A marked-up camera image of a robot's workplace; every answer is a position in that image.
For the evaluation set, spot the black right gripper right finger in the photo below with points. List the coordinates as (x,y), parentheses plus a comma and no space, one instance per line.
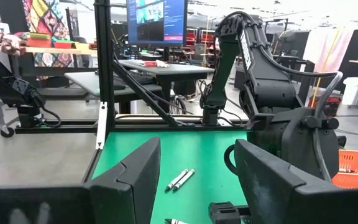
(275,199)

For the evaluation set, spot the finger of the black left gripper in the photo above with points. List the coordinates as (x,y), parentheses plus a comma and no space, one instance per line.
(225,213)

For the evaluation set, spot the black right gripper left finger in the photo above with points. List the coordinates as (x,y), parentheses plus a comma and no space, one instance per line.
(129,193)

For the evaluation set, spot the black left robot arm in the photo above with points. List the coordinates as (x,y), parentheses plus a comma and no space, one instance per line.
(259,77)

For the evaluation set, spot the red tool case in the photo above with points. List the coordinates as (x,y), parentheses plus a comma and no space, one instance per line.
(332,104)

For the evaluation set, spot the white aluminium bar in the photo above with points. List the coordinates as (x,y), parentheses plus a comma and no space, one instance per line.
(101,124)

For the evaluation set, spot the white waste bin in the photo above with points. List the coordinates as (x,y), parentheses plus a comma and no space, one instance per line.
(354,91)

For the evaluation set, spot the pink curtain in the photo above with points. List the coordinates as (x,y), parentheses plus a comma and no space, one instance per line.
(337,49)

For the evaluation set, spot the red white small item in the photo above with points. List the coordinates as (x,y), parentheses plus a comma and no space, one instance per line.
(154,63)

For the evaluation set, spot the red shelf racks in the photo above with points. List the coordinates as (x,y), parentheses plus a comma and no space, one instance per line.
(208,37)

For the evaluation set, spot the wooden shelf board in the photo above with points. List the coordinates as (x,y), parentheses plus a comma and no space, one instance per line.
(57,50)

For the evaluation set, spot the red plastic bin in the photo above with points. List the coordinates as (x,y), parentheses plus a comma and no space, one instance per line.
(62,45)
(39,42)

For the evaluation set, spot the computer monitor blue screen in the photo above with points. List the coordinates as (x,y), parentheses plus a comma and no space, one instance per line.
(157,25)

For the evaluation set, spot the colourful patterned panel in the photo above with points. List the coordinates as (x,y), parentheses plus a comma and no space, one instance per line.
(48,18)

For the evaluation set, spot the black frame strut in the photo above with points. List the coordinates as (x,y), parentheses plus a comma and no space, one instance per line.
(148,96)

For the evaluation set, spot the black vertical frame post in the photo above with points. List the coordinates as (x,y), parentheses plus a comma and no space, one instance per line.
(104,62)

